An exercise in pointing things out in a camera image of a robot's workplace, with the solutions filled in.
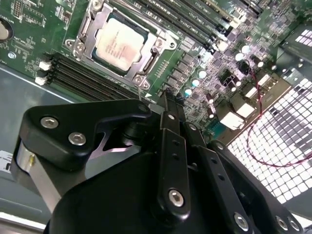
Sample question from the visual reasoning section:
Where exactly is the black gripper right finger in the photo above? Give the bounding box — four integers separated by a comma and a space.
171, 96, 307, 234

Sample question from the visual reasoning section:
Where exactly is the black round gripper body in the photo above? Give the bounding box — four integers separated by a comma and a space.
45, 121, 236, 234

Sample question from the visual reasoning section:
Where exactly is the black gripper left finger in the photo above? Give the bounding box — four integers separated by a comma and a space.
19, 91, 192, 221

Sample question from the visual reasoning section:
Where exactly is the silver square CPU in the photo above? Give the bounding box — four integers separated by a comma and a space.
94, 12, 150, 73

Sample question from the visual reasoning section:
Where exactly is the metal socket cover frame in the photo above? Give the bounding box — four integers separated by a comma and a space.
74, 2, 171, 80

